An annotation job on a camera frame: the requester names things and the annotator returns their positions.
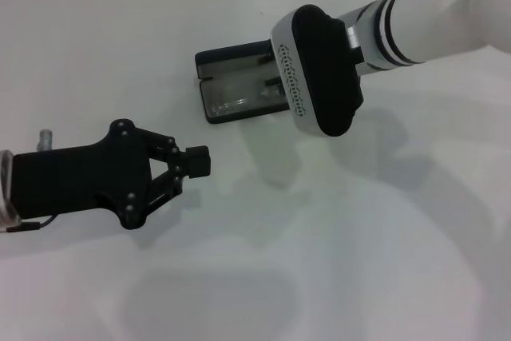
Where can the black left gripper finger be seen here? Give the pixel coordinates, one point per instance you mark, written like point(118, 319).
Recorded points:
point(197, 154)
point(199, 169)

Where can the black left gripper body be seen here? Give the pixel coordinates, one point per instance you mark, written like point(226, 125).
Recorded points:
point(80, 181)

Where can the black glasses case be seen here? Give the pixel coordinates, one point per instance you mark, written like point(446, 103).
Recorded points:
point(239, 67)

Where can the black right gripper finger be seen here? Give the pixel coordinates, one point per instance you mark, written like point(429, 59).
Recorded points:
point(274, 86)
point(269, 55)

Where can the clear transparent glasses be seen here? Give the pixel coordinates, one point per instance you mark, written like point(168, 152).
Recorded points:
point(235, 104)

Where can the silver plug on left gripper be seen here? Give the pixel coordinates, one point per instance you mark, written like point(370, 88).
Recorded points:
point(46, 139)

